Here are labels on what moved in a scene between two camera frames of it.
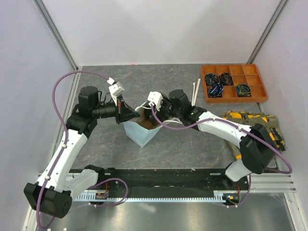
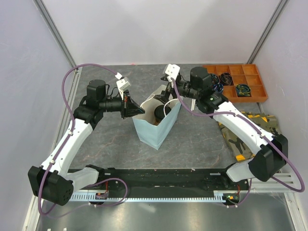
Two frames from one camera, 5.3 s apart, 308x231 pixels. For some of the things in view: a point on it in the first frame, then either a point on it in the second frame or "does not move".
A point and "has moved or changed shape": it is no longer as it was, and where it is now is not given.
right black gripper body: [166, 110] to [171, 89]
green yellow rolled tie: [243, 90] does not move
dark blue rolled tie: [211, 79] does not move
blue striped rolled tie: [215, 91] does not move
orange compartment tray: [248, 74] does not move
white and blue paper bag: [140, 129] has moved or changed shape
